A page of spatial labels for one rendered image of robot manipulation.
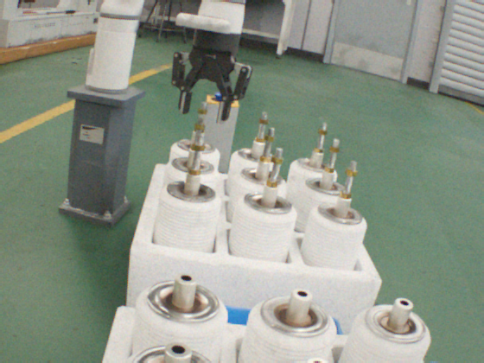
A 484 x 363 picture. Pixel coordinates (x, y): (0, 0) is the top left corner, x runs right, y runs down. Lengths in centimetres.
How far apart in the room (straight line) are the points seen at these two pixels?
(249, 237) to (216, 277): 8
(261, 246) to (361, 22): 533
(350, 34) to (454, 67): 129
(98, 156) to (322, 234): 57
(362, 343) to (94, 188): 81
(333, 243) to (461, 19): 548
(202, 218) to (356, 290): 26
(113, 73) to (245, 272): 57
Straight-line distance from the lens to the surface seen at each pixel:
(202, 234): 80
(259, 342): 54
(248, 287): 80
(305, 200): 93
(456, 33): 616
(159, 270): 79
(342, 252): 83
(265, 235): 80
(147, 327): 53
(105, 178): 120
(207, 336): 52
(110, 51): 116
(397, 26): 608
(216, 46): 84
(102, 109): 116
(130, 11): 116
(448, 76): 617
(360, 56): 605
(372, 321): 58
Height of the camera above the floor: 55
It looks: 20 degrees down
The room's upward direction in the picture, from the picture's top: 11 degrees clockwise
